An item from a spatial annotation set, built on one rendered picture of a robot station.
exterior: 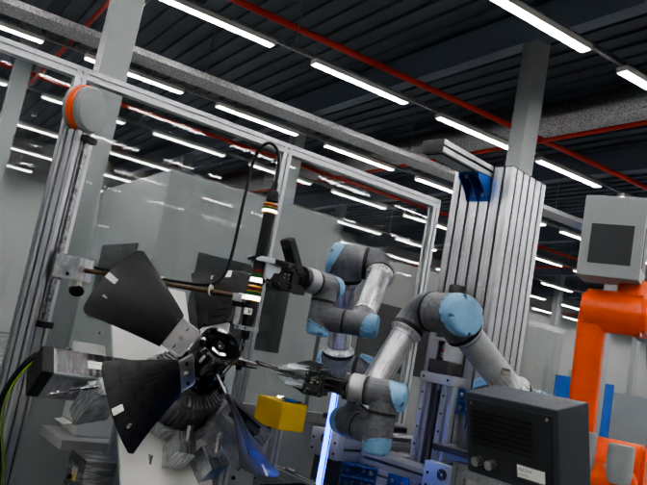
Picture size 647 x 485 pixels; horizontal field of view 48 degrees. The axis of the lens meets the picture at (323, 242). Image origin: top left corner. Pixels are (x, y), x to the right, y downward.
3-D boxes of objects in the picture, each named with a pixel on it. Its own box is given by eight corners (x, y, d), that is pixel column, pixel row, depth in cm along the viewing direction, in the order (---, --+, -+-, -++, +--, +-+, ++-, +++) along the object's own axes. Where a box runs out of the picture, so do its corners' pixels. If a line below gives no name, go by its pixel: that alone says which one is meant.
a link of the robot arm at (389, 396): (401, 417, 183) (405, 383, 184) (358, 407, 187) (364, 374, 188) (405, 415, 191) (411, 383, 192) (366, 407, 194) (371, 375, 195)
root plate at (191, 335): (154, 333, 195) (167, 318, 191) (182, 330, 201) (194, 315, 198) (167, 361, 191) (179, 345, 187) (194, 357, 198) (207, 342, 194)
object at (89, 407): (74, 425, 184) (68, 408, 186) (107, 419, 190) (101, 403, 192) (93, 399, 177) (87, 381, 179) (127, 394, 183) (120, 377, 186)
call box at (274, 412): (251, 424, 246) (258, 394, 247) (276, 427, 251) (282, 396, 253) (276, 434, 233) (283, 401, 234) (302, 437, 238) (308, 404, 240)
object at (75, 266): (47, 277, 223) (54, 250, 224) (63, 281, 229) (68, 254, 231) (74, 282, 219) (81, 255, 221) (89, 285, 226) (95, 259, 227)
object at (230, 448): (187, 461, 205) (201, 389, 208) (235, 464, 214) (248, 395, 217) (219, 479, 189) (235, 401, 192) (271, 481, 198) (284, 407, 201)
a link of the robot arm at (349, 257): (351, 395, 263) (367, 251, 248) (312, 386, 267) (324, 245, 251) (358, 380, 275) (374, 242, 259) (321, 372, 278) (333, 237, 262)
